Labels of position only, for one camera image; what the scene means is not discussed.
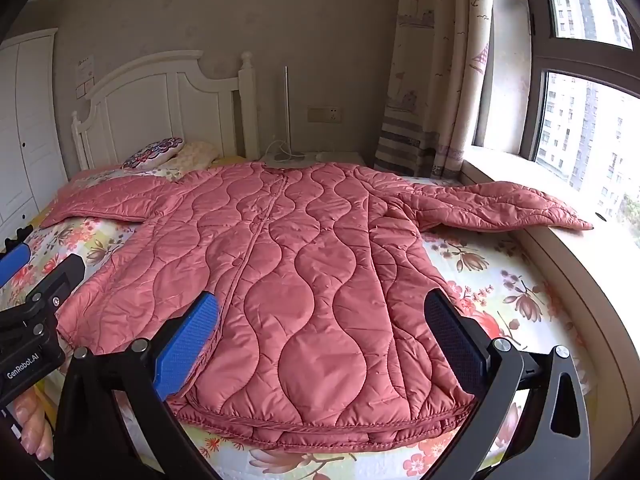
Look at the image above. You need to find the silver floor lamp pole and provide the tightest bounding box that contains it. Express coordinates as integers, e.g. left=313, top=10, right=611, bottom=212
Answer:
left=270, top=66, right=297, bottom=163

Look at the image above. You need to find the white nightstand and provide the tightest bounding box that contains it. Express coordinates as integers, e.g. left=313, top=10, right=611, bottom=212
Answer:
left=260, top=151, right=368, bottom=167

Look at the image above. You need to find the paper wall notice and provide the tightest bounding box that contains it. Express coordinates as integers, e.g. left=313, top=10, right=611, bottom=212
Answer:
left=75, top=55, right=97, bottom=98

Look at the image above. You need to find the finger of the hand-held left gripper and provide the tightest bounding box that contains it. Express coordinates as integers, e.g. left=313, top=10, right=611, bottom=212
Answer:
left=22, top=253, right=85, bottom=327
left=0, top=227, right=34, bottom=289

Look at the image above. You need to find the floral bed sheet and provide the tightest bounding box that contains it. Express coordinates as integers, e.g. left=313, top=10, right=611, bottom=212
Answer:
left=0, top=162, right=601, bottom=480

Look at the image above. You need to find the pale yellow pillow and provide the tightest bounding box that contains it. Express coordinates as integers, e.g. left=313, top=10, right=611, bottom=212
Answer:
left=167, top=141, right=221, bottom=173

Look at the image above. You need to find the person's left hand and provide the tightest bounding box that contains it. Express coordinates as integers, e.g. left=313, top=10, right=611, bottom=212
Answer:
left=12, top=387, right=54, bottom=462

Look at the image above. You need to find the white cable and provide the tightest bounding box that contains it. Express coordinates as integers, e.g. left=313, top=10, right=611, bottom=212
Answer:
left=262, top=139, right=296, bottom=163

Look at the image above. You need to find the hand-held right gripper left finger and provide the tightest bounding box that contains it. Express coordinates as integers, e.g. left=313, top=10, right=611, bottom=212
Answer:
left=54, top=290, right=221, bottom=480

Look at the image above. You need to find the printed beige curtain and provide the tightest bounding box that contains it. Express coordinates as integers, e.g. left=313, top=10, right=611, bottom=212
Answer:
left=372, top=0, right=533, bottom=179

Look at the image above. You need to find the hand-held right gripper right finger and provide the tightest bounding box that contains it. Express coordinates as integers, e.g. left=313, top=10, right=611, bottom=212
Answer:
left=422, top=287, right=593, bottom=480

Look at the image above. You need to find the white wardrobe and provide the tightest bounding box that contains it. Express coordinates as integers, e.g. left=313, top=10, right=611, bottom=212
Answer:
left=0, top=28, right=68, bottom=228

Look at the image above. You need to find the pink quilted jacket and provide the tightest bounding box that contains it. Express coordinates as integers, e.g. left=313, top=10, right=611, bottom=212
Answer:
left=40, top=160, right=596, bottom=453

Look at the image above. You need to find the beige wall socket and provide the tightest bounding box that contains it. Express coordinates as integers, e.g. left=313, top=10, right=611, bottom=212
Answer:
left=306, top=106, right=344, bottom=124

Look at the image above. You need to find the white wooden headboard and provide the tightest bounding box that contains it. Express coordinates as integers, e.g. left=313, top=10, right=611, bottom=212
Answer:
left=71, top=50, right=261, bottom=173

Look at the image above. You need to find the beige window sill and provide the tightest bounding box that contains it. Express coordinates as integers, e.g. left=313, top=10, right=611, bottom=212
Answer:
left=460, top=146, right=640, bottom=411

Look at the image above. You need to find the patterned decorative pillow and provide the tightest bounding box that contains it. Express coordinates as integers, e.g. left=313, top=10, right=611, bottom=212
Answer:
left=122, top=136, right=185, bottom=171

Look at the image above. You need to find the dark framed window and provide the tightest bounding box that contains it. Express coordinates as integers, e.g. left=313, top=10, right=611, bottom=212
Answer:
left=520, top=0, right=640, bottom=241

